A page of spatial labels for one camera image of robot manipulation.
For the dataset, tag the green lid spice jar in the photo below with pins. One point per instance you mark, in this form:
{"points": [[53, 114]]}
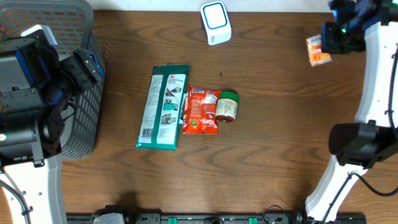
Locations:
{"points": [[226, 109]]}

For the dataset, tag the green white package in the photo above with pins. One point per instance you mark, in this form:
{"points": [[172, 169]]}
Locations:
{"points": [[163, 108]]}

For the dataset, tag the grey plastic shopping basket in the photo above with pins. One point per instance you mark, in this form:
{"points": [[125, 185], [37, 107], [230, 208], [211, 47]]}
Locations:
{"points": [[71, 22]]}

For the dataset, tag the red snack bag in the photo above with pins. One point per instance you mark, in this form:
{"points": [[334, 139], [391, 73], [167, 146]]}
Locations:
{"points": [[199, 111]]}

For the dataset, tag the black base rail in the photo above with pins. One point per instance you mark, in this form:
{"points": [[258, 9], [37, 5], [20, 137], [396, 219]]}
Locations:
{"points": [[116, 214]]}

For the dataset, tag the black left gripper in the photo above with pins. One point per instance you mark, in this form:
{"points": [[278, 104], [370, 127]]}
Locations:
{"points": [[87, 65]]}

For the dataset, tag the white barcode scanner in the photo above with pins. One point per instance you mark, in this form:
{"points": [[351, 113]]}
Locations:
{"points": [[216, 22]]}

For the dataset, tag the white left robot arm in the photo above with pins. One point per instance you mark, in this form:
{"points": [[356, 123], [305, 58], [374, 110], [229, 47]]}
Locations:
{"points": [[37, 86]]}

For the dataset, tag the small orange box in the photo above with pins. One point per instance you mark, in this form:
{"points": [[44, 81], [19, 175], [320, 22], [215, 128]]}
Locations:
{"points": [[315, 54]]}

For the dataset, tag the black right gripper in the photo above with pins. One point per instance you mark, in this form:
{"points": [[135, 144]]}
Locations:
{"points": [[329, 45]]}

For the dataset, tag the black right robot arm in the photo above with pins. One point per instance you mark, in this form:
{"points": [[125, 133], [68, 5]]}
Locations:
{"points": [[371, 27]]}

